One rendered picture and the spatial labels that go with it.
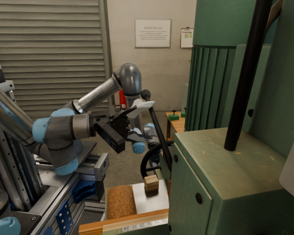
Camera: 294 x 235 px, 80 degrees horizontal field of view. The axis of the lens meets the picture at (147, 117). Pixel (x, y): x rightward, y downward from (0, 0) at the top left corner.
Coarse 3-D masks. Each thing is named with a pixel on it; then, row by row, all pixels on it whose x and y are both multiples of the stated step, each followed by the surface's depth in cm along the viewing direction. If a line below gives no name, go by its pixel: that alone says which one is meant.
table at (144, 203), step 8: (160, 176) 73; (136, 184) 65; (160, 184) 65; (136, 192) 61; (144, 192) 61; (152, 192) 61; (160, 192) 61; (136, 200) 58; (144, 200) 58; (152, 200) 58; (160, 200) 58; (168, 200) 58; (136, 208) 55; (144, 208) 55; (152, 208) 55; (160, 208) 55
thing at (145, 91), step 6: (144, 90) 57; (144, 96) 57; (150, 96) 58; (150, 108) 52; (150, 114) 50; (156, 120) 47; (156, 126) 46; (162, 138) 42; (162, 144) 41; (168, 150) 40; (168, 156) 38; (168, 162) 37
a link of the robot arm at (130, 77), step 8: (120, 72) 89; (128, 72) 86; (136, 72) 87; (120, 80) 89; (128, 80) 85; (136, 80) 86; (128, 88) 86; (136, 88) 86; (128, 96) 87; (136, 96) 87; (128, 104) 91; (136, 120) 94; (136, 144) 98; (144, 144) 101; (136, 152) 100
